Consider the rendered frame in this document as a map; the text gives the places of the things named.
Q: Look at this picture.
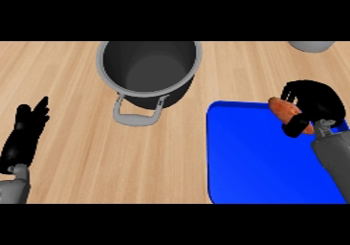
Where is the grey bowl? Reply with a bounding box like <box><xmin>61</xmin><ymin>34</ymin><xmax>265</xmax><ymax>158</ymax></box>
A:
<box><xmin>287</xmin><ymin>41</ymin><xmax>335</xmax><ymax>54</ymax></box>

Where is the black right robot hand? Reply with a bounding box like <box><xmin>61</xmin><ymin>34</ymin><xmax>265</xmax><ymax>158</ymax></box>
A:
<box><xmin>279</xmin><ymin>79</ymin><xmax>347</xmax><ymax>139</ymax></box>

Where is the dark grey pot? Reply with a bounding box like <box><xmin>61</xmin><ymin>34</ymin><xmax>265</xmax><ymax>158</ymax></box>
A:
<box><xmin>95</xmin><ymin>41</ymin><xmax>204</xmax><ymax>127</ymax></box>

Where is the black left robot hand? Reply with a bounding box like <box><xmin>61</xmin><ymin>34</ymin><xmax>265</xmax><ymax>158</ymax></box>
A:
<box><xmin>0</xmin><ymin>96</ymin><xmax>50</xmax><ymax>175</ymax></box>

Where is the blue tray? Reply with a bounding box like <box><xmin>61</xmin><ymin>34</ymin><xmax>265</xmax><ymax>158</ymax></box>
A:
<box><xmin>205</xmin><ymin>100</ymin><xmax>350</xmax><ymax>205</ymax></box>

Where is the orange sweet potato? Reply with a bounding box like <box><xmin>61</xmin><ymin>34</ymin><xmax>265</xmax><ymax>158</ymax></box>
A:
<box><xmin>267</xmin><ymin>97</ymin><xmax>316</xmax><ymax>136</ymax></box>

